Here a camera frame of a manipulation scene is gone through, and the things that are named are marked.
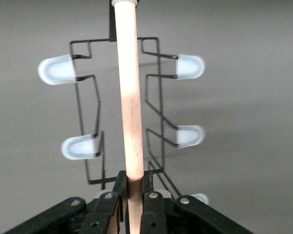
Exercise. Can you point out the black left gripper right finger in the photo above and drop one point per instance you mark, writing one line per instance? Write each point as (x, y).
(161, 214)

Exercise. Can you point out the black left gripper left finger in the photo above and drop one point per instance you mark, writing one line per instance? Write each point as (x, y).
(97, 214)

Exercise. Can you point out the dark grey table mat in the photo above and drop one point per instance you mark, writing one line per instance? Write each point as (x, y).
(234, 36)

